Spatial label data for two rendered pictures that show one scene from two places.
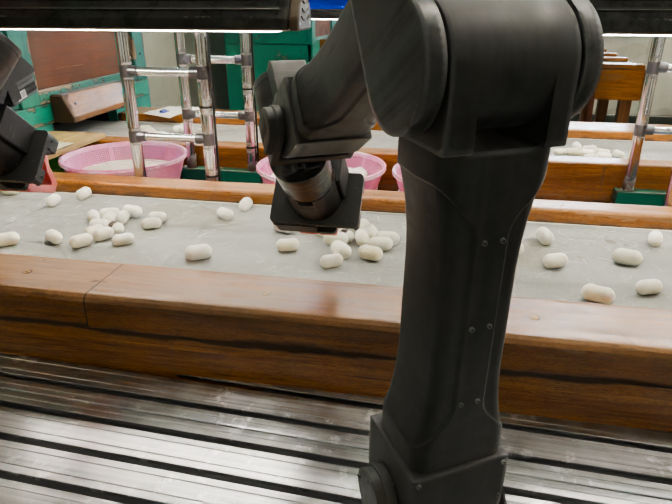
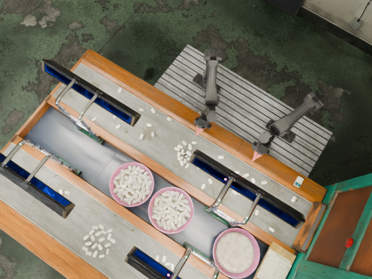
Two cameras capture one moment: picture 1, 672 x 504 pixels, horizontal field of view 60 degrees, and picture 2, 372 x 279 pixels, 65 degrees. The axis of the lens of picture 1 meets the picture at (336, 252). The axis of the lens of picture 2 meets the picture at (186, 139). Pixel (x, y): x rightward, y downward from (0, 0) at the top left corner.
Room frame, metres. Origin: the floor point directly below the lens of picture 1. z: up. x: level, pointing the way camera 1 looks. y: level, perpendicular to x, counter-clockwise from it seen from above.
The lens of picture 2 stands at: (1.24, 0.11, 2.51)
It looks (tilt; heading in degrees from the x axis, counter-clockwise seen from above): 73 degrees down; 198
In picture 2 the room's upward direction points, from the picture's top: 4 degrees clockwise
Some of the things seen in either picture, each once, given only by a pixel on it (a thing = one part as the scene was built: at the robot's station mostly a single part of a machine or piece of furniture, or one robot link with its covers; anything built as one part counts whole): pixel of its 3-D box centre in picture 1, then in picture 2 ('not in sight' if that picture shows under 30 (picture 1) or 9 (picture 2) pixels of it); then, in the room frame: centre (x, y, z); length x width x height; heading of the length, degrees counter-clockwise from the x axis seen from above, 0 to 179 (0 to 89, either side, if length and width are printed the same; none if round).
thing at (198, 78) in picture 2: not in sight; (206, 82); (0.28, -0.07, 0.71); 0.20 x 0.07 x 0.08; 77
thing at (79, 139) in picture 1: (35, 149); (270, 275); (1.29, 0.68, 0.77); 0.33 x 0.15 x 0.01; 169
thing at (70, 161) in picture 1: (127, 175); (234, 252); (1.25, 0.46, 0.72); 0.27 x 0.27 x 0.10
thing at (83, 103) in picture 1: (94, 100); not in sight; (1.63, 0.66, 0.83); 0.30 x 0.06 x 0.07; 169
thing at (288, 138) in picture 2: not in sight; (282, 129); (0.42, 0.51, 0.71); 0.20 x 0.07 x 0.08; 77
